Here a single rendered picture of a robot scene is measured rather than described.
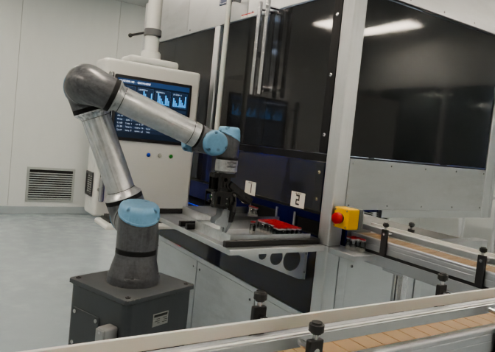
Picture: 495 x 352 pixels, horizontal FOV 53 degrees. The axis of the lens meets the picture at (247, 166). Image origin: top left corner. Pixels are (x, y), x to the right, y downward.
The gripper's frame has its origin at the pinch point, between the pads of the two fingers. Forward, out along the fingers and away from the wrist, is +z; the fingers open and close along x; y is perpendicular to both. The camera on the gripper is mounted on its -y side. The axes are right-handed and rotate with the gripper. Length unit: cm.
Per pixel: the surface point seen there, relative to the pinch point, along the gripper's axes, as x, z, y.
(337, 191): 12.5, -16.5, -37.6
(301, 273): 1.3, 16.7, -34.5
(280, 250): 11.0, 4.5, -15.6
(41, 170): -543, 35, -44
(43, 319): -173, 92, 20
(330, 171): 9.7, -23.2, -35.7
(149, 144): -89, -24, -6
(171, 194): -89, 0, -20
